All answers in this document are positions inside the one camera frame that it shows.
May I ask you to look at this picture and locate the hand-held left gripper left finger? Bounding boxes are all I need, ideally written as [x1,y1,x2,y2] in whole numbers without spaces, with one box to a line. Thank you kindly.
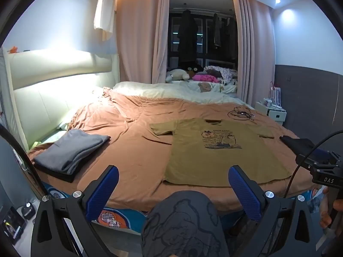
[31,164,120,257]

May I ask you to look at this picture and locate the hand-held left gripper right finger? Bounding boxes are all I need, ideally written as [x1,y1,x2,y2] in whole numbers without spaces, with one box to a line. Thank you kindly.
[228,165,319,257]

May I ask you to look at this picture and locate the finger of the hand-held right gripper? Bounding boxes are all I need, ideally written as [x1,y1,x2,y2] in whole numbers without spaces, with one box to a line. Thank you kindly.
[279,136,316,154]
[295,149,332,168]

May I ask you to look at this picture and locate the olive printed t-shirt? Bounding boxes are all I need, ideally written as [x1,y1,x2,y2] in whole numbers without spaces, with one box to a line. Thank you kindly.
[149,118,292,186]

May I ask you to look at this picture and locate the pile of patterned clothes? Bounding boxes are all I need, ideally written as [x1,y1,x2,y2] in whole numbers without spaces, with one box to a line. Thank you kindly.
[204,66,239,85]

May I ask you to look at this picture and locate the hanging dark clothes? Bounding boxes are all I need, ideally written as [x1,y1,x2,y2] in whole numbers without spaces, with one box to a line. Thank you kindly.
[213,15,233,49]

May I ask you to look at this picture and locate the person's right hand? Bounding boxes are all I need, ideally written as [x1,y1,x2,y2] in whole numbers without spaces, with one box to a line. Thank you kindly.
[319,187,333,229]

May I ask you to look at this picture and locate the blue cartoon bed sheet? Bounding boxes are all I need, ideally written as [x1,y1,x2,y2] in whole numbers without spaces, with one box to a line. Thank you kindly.
[40,182,322,236]

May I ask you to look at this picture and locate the white nightstand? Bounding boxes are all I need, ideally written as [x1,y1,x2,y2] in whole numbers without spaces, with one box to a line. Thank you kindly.
[254,101,287,125]

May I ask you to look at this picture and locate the folded black garment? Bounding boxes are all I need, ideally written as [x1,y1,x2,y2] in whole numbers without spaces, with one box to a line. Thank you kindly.
[34,163,77,183]

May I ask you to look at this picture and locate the folded grey garment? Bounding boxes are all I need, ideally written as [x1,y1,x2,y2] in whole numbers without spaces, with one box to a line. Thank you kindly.
[33,129,111,175]

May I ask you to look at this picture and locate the person's leg grey printed pants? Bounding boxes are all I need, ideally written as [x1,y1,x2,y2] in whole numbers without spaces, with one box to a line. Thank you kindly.
[141,190,229,257]

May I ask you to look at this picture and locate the orange-brown blanket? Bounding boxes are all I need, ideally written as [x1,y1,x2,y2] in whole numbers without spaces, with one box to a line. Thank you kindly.
[27,87,317,212]

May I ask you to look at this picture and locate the round black device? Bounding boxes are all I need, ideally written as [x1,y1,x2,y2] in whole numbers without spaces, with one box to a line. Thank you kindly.
[21,203,36,218]

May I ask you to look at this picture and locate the black tablet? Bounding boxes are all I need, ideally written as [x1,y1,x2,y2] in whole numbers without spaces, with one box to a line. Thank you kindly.
[0,206,27,240]

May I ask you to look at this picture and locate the pink curtain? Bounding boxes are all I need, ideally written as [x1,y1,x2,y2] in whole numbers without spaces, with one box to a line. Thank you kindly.
[116,0,170,85]
[234,0,276,105]

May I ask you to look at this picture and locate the cream padded headboard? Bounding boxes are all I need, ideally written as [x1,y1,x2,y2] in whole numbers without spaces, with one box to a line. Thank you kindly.
[3,47,120,150]

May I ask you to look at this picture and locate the pink plush cloth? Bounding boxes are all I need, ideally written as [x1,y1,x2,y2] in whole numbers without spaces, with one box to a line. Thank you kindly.
[191,73,219,83]

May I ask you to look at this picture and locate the dark brown plush toy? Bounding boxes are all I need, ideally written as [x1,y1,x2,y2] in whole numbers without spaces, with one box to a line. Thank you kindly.
[186,66,204,80]

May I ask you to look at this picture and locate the white plush toy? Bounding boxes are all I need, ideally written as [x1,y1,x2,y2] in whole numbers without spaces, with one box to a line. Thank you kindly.
[165,69,191,83]

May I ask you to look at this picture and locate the hanging dark coat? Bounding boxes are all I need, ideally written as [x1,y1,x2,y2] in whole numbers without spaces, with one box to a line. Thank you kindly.
[177,9,199,67]

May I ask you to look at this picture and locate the hanging white shirt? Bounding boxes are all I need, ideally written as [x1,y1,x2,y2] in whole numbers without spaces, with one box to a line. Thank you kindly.
[93,0,117,42]

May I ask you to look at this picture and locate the white wire rack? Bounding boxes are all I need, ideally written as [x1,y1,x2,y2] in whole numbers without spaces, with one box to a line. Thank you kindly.
[269,82,282,108]

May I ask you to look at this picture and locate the tangled black cable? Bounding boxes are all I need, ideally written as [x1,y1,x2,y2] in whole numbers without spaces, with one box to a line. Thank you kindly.
[227,106,256,120]

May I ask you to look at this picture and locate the thick black cable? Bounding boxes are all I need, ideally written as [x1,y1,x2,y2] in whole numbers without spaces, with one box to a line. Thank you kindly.
[0,123,47,199]

